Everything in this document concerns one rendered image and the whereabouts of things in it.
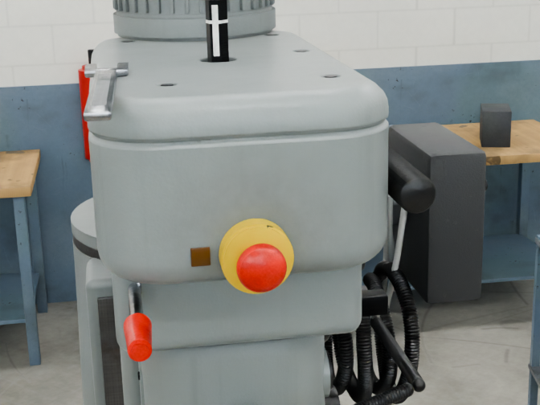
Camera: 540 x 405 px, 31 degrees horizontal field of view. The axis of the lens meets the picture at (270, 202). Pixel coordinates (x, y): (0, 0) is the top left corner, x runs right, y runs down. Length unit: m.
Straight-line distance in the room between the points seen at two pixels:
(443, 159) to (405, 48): 4.19
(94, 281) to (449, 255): 0.51
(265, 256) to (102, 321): 0.72
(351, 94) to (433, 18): 4.69
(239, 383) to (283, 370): 0.05
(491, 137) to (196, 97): 4.25
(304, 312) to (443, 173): 0.41
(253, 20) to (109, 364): 0.59
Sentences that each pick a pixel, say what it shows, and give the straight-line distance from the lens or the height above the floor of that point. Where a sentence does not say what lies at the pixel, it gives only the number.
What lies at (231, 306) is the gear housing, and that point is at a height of 1.67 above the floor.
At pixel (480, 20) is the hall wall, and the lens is 5.59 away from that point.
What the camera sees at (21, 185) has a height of 0.88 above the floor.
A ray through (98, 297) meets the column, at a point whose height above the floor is 1.50.
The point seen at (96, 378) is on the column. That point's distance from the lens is 1.51.
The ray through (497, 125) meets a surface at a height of 0.99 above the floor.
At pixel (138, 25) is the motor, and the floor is 1.91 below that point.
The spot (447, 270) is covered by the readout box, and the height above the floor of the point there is 1.56.
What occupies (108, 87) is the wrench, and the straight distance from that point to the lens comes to 0.82.
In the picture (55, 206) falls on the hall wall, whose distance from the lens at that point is 5.40.
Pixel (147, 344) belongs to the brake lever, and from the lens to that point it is 0.80.
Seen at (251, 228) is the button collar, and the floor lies 1.79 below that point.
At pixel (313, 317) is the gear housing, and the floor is 1.65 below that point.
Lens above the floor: 2.03
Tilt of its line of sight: 16 degrees down
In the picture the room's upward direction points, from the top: 1 degrees counter-clockwise
